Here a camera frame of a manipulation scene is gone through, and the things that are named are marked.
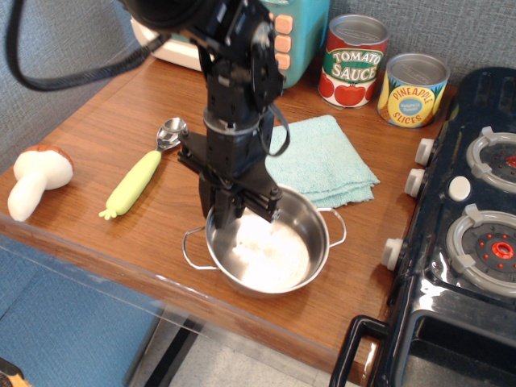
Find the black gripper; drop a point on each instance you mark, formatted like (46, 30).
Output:
(231, 172)

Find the stainless steel pot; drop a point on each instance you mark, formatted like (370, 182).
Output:
(267, 259)

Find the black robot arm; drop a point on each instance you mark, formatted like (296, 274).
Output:
(235, 41)

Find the folded light blue napkin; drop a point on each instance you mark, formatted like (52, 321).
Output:
(322, 164)

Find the tomato sauce can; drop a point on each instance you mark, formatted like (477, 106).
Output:
(354, 53)

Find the white plush mushroom toy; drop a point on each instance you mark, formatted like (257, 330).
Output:
(37, 169)

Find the teal toy microwave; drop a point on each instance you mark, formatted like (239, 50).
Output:
(300, 33)

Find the pineapple slices can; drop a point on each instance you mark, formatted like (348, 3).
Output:
(412, 89)

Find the black toy stove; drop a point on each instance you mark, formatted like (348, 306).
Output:
(451, 315)

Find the orange object at corner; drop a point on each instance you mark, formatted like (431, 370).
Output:
(13, 380)

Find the spoon with green handle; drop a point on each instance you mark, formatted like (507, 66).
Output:
(129, 189)

